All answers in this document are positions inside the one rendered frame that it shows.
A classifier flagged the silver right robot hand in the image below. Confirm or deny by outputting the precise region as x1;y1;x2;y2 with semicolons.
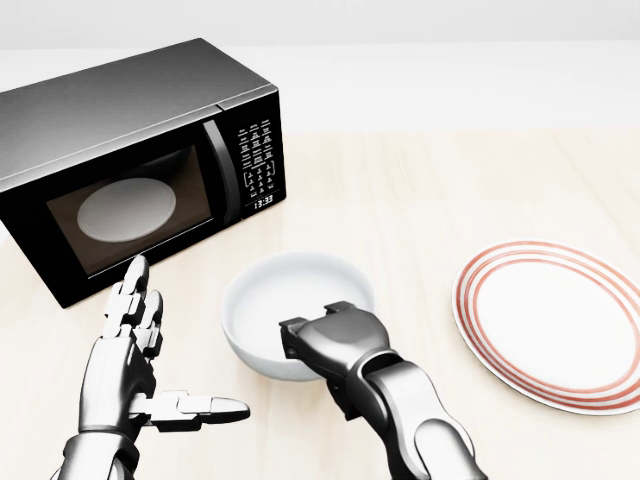
278;300;407;422

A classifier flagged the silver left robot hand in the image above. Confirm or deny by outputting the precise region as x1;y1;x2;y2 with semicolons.
77;254;251;435

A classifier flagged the white bowl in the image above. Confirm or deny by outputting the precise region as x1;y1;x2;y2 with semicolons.
220;251;377;382

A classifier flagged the white microwave turntable plate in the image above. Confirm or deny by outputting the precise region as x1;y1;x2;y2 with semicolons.
76;177;178;243

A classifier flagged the white plate with red rings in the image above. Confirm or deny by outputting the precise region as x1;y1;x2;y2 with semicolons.
451;240;640;417

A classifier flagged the black and silver microwave oven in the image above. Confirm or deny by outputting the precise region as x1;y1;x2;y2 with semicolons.
0;37;288;310

